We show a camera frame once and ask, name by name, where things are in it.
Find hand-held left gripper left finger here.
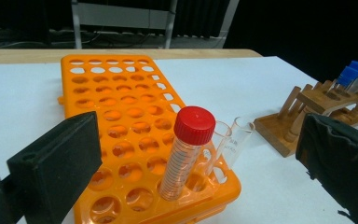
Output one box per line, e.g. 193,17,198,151
0,111,103,224

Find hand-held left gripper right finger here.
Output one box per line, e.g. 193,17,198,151
295,112,358,224

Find wooden tube rack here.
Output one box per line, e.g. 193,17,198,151
254,79,358,159

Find orange plastic tube rack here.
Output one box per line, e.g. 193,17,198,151
58,54,242,224

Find clear glass test tube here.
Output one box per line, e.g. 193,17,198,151
195,120,233,188
227,116,256,171

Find white table mat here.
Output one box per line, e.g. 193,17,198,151
0,55,358,224

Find white metal stand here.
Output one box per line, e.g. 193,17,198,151
70,0,241,50

